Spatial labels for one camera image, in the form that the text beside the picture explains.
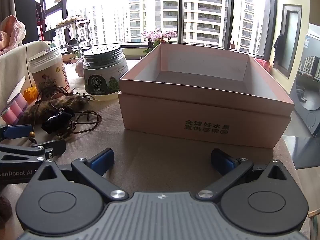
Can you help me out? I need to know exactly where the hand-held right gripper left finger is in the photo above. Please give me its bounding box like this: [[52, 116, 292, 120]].
[[37, 148, 129, 202]]

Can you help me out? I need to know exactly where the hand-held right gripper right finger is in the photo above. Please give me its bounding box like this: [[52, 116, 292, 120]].
[[195, 148, 288, 202]]

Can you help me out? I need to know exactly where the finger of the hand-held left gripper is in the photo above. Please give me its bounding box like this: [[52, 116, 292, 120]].
[[0, 124, 33, 141], [0, 138, 67, 162]]

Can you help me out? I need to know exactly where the brown furry keychain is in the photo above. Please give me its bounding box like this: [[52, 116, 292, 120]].
[[23, 93, 91, 123]]

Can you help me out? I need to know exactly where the pink cardboard box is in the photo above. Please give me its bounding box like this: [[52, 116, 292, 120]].
[[118, 43, 295, 149]]

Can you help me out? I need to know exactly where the pink striped soft roll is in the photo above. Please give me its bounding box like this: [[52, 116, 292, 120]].
[[0, 92, 28, 126]]

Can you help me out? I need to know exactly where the black scrunchie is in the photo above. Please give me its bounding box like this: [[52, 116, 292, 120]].
[[41, 107, 76, 133]]

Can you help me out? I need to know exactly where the orange pumpkin ornament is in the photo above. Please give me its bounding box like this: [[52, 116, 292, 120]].
[[23, 86, 38, 103]]

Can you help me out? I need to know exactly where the beige tablecloth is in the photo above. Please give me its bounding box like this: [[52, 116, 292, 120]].
[[0, 59, 302, 240]]

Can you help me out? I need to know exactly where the beige cloth cover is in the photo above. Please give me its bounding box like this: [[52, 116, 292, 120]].
[[0, 41, 51, 111]]

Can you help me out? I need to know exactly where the clear lid tall canister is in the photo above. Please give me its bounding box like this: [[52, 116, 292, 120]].
[[28, 47, 71, 96]]

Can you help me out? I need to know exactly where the green lid glass jar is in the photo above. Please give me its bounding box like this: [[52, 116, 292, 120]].
[[83, 45, 129, 102]]

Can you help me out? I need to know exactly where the pink fluffy cloth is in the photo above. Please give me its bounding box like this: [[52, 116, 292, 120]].
[[75, 57, 87, 78]]

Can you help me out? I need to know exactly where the pink plush towel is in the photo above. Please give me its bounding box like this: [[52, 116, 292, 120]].
[[0, 15, 26, 55]]

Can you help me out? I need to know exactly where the pink plastic bag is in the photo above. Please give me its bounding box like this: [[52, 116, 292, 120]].
[[254, 57, 272, 73]]

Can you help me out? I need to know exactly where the grey washing machine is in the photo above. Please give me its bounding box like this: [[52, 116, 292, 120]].
[[289, 23, 320, 138]]

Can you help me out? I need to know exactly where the metal shelf rack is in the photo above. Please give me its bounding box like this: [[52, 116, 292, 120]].
[[55, 17, 92, 53]]

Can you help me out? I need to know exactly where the dark hanging cloth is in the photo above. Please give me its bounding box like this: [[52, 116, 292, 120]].
[[273, 33, 286, 64]]

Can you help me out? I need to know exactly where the potted pink orchid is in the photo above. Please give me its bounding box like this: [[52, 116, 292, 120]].
[[141, 28, 177, 53]]

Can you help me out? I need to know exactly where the brown cord necklace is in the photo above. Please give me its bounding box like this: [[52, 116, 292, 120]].
[[29, 87, 103, 146]]

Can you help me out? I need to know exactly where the dark framed wall panel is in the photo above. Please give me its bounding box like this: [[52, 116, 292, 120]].
[[273, 4, 302, 79]]

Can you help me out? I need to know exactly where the black window frame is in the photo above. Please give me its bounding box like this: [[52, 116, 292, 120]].
[[34, 0, 278, 58]]

